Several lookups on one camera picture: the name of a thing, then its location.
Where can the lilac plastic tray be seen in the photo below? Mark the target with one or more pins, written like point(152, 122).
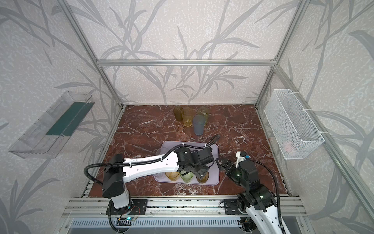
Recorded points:
point(213, 171)

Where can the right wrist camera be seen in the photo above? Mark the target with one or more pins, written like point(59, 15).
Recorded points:
point(241, 156)

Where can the yellow short glass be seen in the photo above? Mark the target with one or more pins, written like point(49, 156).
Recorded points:
point(173, 176)

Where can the amber dotted glass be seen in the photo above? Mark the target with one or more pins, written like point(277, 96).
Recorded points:
point(177, 111)
point(203, 179)

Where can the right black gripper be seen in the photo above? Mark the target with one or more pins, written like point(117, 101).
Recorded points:
point(229, 168)

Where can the amber dotted glass front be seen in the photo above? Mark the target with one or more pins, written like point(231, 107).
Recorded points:
point(203, 179)

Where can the horizontal aluminium frame bar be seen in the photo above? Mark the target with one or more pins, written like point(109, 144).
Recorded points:
point(184, 62)

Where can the clear acrylic wall shelf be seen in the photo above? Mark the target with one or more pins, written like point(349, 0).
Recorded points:
point(34, 143)

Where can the white wire mesh basket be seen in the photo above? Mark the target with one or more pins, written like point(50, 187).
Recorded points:
point(290, 121)

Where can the green short glass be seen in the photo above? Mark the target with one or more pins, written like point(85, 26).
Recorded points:
point(187, 177)

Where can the pink object in basket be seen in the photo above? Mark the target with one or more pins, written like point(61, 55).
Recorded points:
point(289, 148)

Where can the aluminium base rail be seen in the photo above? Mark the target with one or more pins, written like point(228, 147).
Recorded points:
point(180, 206)

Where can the tall yellow glass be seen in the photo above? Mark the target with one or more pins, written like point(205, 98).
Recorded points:
point(187, 116)

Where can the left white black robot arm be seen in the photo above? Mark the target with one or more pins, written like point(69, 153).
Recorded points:
point(112, 177)

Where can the tall green glass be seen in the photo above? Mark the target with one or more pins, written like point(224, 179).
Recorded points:
point(205, 112)

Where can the clear glass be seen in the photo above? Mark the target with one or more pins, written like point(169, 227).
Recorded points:
point(160, 151)

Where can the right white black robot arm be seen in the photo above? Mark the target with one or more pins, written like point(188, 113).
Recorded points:
point(257, 202)

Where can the green sheet in shelf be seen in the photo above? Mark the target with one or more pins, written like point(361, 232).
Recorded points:
point(71, 119)

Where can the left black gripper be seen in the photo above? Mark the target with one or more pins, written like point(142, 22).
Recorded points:
point(197, 168)

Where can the tall blue frosted glass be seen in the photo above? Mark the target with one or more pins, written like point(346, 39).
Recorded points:
point(199, 124)

